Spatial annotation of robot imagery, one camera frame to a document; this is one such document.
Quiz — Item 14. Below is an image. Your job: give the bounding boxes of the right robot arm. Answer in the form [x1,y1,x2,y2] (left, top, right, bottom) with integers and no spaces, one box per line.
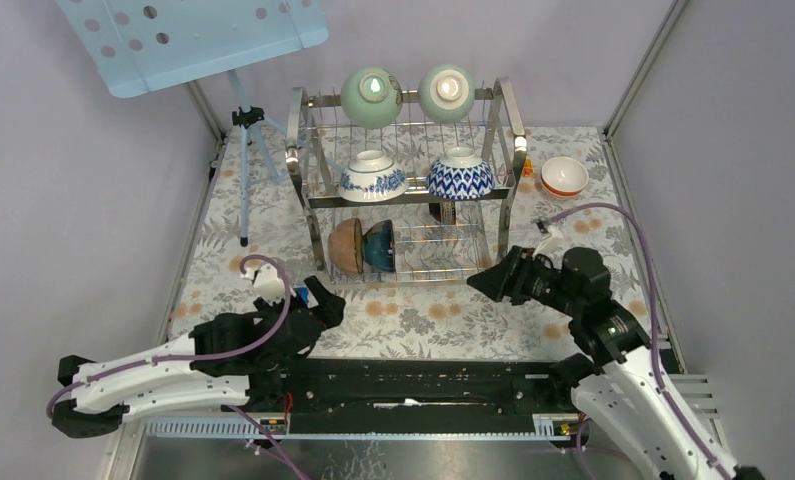
[467,246,763,479]

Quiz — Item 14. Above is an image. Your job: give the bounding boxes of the blue white zigzag bowl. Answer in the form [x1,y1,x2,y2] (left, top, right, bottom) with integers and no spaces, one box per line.
[427,147,495,200]

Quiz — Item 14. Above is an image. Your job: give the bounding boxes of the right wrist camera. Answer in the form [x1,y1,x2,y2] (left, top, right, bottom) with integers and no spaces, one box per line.
[534,221,565,256]

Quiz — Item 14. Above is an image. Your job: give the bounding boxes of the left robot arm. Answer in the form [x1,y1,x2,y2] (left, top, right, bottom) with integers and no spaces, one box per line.
[46,276,346,439]

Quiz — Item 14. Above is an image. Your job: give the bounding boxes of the white blue floral bowl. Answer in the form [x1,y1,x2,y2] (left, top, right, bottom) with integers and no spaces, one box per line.
[337,150,409,203]

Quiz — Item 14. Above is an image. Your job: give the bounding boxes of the floral tablecloth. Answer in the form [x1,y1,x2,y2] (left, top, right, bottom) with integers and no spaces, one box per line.
[168,127,650,361]

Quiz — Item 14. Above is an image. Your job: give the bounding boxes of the left green celadon bowl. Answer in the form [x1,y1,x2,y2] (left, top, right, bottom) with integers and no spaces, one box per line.
[340,67,403,130]

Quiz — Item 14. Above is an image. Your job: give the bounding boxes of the teal blue bowl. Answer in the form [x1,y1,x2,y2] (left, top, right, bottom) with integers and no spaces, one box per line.
[363,220,396,273]

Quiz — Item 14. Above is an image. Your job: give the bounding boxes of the steel two-tier dish rack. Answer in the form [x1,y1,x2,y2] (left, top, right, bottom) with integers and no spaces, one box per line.
[285,77,528,288]

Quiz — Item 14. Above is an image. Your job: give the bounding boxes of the blue sponge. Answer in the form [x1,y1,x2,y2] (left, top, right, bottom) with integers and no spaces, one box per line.
[294,286,310,305]

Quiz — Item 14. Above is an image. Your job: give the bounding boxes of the dark patterned bowl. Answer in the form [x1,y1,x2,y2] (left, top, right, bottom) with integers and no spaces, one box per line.
[428,202,457,225]

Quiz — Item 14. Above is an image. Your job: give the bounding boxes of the small yellow object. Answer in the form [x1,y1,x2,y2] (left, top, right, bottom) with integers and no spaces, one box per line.
[522,158,534,177]

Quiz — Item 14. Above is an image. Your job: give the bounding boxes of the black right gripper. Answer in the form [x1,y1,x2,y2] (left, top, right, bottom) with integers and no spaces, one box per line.
[464,244,580,316]

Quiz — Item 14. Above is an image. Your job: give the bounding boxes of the light blue music stand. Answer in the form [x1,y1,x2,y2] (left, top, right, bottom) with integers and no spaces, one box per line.
[55,0,330,248]

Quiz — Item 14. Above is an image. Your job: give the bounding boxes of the right green celadon bowl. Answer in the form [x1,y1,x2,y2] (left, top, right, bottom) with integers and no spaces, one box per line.
[417,64,475,124]

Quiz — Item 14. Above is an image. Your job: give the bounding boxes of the green celadon bowl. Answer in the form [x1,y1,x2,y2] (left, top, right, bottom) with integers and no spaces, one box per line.
[340,67,403,130]
[417,64,475,124]

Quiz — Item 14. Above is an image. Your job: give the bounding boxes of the orange bowl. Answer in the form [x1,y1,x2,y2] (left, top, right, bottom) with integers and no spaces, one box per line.
[540,156,590,199]

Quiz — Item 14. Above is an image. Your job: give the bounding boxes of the brown speckled bowl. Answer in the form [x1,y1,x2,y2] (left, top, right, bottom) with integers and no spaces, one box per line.
[328,217,363,274]

